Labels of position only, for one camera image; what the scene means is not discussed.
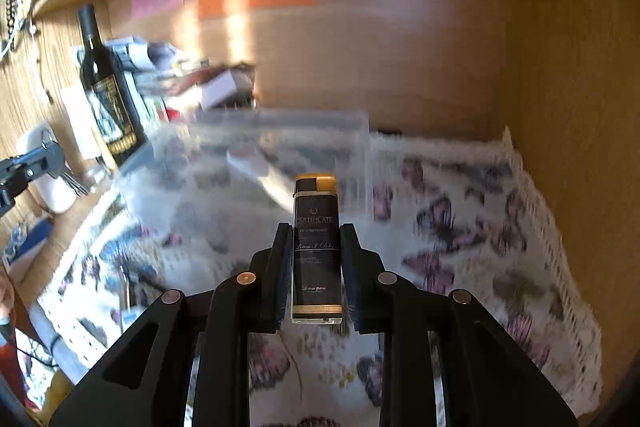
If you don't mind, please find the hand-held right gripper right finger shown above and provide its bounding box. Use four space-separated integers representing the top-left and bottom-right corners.
339 224 578 427

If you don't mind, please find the black and gold lighter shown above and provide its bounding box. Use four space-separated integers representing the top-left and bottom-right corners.
290 173 345 326

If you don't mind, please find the clear plastic storage box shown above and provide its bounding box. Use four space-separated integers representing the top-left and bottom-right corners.
120 109 373 228

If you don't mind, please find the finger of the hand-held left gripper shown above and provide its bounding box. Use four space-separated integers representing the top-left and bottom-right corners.
0 142 62 212

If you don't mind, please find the bunch of metal keys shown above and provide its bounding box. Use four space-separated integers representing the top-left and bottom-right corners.
39 130 93 198

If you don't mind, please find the pile of papers and boxes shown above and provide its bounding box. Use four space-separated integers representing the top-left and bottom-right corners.
74 36 257 118

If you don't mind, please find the dark wine bottle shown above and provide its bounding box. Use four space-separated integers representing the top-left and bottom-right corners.
77 4 147 168

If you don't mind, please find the butterfly print lace cloth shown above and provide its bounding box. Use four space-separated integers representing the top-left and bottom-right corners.
37 127 603 427

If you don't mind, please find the white rounded container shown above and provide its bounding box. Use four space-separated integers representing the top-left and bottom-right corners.
16 122 83 214

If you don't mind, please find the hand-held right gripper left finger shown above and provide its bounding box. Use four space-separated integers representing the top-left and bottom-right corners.
49 223 294 427

